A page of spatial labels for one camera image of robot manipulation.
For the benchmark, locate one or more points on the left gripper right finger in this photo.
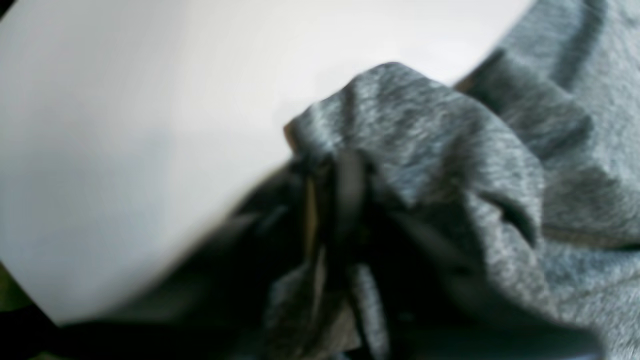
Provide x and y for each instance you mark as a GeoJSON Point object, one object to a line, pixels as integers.
{"type": "Point", "coordinates": [439, 304]}

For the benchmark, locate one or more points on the grey t-shirt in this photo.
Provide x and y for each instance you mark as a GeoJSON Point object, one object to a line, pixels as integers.
{"type": "Point", "coordinates": [531, 166]}

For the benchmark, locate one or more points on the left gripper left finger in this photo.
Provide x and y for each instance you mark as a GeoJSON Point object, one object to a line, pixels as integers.
{"type": "Point", "coordinates": [271, 283]}

